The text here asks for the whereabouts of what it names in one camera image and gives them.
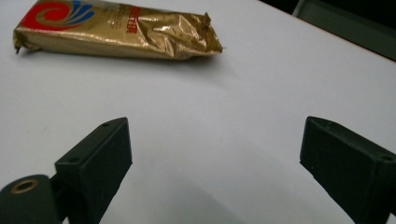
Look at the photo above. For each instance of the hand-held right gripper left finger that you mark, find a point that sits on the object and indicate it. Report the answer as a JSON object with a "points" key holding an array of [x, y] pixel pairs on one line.
{"points": [[96, 161]]}

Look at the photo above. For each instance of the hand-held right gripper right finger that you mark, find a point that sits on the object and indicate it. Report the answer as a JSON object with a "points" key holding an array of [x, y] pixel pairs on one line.
{"points": [[345, 161]]}

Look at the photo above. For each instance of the gold foil snack packet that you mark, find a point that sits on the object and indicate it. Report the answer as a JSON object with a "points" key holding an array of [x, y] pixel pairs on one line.
{"points": [[118, 34]]}

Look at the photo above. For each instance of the dark grey box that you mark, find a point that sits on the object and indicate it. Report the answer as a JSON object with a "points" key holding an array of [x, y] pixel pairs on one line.
{"points": [[348, 28]]}

